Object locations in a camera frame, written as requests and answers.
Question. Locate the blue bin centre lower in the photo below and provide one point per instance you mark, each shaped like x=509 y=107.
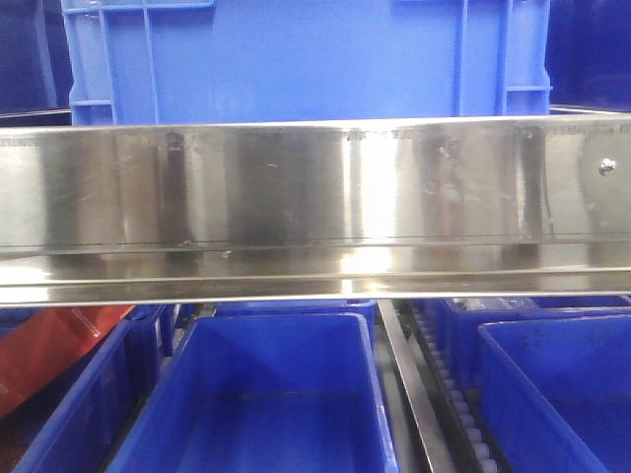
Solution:
x=270 y=393

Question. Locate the blue bin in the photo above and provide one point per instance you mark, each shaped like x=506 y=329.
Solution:
x=454 y=323
x=270 y=393
x=73 y=424
x=555 y=393

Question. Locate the blue bin behind right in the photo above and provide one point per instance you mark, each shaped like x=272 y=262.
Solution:
x=454 y=323

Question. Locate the large blue crate upper shelf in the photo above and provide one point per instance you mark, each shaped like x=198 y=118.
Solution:
x=158 y=62

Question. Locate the blue bin lower right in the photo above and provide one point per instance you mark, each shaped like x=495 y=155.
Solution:
x=555 y=393

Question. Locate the blue bin lower left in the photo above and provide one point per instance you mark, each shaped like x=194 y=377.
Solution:
x=73 y=424

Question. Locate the red bag in bin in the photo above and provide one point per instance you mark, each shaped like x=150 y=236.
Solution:
x=48 y=344

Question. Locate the white roller track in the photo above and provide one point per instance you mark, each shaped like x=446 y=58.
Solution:
x=466 y=440

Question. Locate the dark blue crate upper left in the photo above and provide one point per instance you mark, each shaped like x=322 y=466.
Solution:
x=35 y=66

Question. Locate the dark blue crate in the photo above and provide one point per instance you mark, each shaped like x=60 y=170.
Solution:
x=588 y=54
x=35 y=66

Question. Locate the dark blue crate upper right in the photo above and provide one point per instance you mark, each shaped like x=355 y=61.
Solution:
x=588 y=54

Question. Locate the stainless steel shelf rail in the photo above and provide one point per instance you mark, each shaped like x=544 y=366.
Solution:
x=477 y=206

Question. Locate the steel divider rail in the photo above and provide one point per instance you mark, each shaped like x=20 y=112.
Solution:
x=427 y=434

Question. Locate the bolt on shelf rail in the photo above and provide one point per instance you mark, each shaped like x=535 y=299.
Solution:
x=607 y=166

